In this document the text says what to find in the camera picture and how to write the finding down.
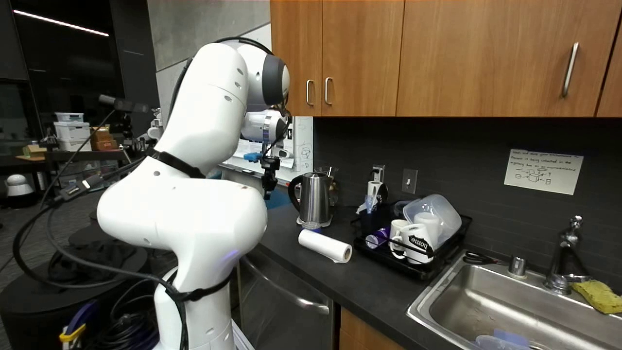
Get black dish rack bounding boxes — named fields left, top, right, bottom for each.
left=352, top=204, right=474, bottom=283

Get white storage boxes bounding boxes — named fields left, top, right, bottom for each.
left=52, top=110, right=93, bottom=153

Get ceiling light strip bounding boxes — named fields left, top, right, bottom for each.
left=10, top=5, right=113, bottom=38

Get brown box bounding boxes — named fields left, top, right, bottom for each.
left=91, top=124, right=120, bottom=153

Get yellow sponge cloth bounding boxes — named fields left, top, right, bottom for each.
left=569, top=278, right=622, bottom=314

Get white paper towel roll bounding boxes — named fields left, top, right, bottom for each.
left=295, top=227, right=356, bottom=264

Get steel electric kettle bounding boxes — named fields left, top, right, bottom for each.
left=286, top=169, right=340, bottom=225

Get chrome faucet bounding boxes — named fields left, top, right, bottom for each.
left=544, top=211, right=589, bottom=293

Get black round pedestal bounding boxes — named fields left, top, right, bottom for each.
left=0, top=244, right=177, bottom=350

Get small metal cup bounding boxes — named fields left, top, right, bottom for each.
left=507, top=252, right=529, bottom=278

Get black cable bundle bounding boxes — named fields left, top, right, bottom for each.
left=12, top=104, right=190, bottom=350

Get plain white mug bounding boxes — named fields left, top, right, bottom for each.
left=387, top=217, right=412, bottom=260

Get yellow flat item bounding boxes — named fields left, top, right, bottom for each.
left=14, top=141, right=48, bottom=163

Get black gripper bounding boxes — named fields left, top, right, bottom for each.
left=260, top=153, right=282, bottom=200

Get white handwritten paper note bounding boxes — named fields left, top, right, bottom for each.
left=501, top=145, right=585, bottom=196

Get wooden upper cabinet door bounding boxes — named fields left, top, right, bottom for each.
left=268, top=0, right=325, bottom=118
left=593, top=11, right=622, bottom=118
left=319, top=0, right=406, bottom=118
left=394, top=0, right=622, bottom=118

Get blue plastic item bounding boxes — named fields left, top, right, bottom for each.
left=474, top=326, right=534, bottom=350

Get stainless steel dishwasher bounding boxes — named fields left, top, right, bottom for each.
left=233, top=246, right=336, bottom=350

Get wooden lower cabinet door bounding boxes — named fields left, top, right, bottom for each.
left=336, top=305, right=408, bottom=350

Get wooden cabinet door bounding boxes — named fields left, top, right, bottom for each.
left=394, top=0, right=622, bottom=118
left=268, top=0, right=325, bottom=118
left=336, top=305, right=408, bottom=350
left=593, top=11, right=622, bottom=118
left=319, top=0, right=406, bottom=118

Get small purple cup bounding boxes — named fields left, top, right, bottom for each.
left=363, top=225, right=391, bottom=252

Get clear plastic container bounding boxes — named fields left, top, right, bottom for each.
left=400, top=192, right=464, bottom=250

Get white mug with print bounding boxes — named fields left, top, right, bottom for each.
left=404, top=221, right=437, bottom=266

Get white kettle base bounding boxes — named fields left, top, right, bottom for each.
left=295, top=217, right=334, bottom=231

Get stainless steel sink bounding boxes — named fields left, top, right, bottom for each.
left=406, top=252, right=622, bottom=350

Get white dome object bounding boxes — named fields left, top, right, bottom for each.
left=4, top=173, right=37, bottom=200

